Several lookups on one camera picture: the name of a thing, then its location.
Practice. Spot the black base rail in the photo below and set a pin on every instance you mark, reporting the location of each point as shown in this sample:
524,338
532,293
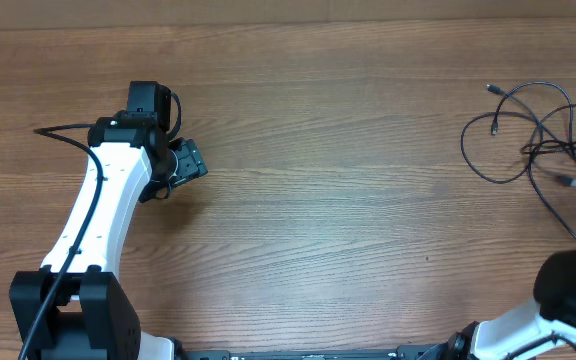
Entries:
401,352

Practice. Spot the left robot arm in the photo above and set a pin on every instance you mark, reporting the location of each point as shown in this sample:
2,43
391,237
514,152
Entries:
73,306

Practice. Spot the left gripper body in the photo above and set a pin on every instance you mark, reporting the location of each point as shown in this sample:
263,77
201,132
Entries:
189,161

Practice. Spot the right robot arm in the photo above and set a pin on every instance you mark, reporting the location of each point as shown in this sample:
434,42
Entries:
543,323

